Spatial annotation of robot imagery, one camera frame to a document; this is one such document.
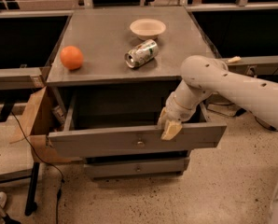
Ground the grey drawer cabinet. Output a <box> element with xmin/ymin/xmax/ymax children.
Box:
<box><xmin>48</xmin><ymin>7</ymin><xmax>214</xmax><ymax>165</ymax></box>

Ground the black table leg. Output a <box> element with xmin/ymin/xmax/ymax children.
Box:
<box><xmin>24</xmin><ymin>162</ymin><xmax>40</xmax><ymax>217</ymax></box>

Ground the brown cardboard box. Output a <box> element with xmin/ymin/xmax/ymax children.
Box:
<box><xmin>10</xmin><ymin>87</ymin><xmax>77</xmax><ymax>164</ymax></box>

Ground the small cream foam piece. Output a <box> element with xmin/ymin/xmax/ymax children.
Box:
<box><xmin>227</xmin><ymin>56</ymin><xmax>241</xmax><ymax>63</ymax></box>

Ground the crushed green soda can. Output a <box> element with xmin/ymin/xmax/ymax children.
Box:
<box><xmin>124</xmin><ymin>39</ymin><xmax>159</xmax><ymax>69</ymax></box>

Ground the grey bottom drawer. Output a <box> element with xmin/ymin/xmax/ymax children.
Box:
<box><xmin>84</xmin><ymin>158</ymin><xmax>189</xmax><ymax>178</ymax></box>

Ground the grey top drawer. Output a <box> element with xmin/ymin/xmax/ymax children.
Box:
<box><xmin>49</xmin><ymin>89</ymin><xmax>226</xmax><ymax>158</ymax></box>

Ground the orange fruit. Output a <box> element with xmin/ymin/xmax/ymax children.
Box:
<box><xmin>60</xmin><ymin>46</ymin><xmax>84</xmax><ymax>70</ymax></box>

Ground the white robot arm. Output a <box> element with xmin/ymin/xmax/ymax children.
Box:
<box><xmin>159</xmin><ymin>56</ymin><xmax>278</xmax><ymax>224</ymax></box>

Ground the black tripod leg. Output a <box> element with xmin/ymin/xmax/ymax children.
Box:
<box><xmin>0</xmin><ymin>189</ymin><xmax>21</xmax><ymax>224</ymax></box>

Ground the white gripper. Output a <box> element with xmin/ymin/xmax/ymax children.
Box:
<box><xmin>157</xmin><ymin>96</ymin><xmax>196</xmax><ymax>141</ymax></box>

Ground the grey drawer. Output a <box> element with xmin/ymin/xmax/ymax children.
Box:
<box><xmin>84</xmin><ymin>158</ymin><xmax>189</xmax><ymax>178</ymax></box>
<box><xmin>49</xmin><ymin>89</ymin><xmax>226</xmax><ymax>158</ymax></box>

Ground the white paper bowl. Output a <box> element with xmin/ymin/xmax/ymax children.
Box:
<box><xmin>130</xmin><ymin>19</ymin><xmax>166</xmax><ymax>40</ymax></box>

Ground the black cable on floor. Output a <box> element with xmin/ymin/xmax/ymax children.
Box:
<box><xmin>7</xmin><ymin>109</ymin><xmax>66</xmax><ymax>224</ymax></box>

